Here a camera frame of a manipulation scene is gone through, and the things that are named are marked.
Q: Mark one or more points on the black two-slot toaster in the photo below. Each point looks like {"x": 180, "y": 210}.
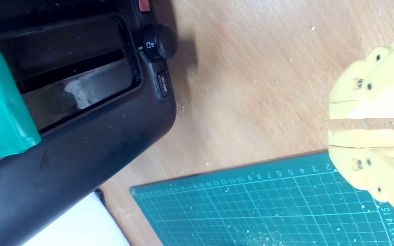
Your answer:
{"x": 91, "y": 153}

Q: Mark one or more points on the green cutting mat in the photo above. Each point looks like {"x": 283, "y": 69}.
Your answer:
{"x": 268, "y": 212}

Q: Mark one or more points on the green toaster lever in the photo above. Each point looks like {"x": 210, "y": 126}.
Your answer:
{"x": 3, "y": 109}

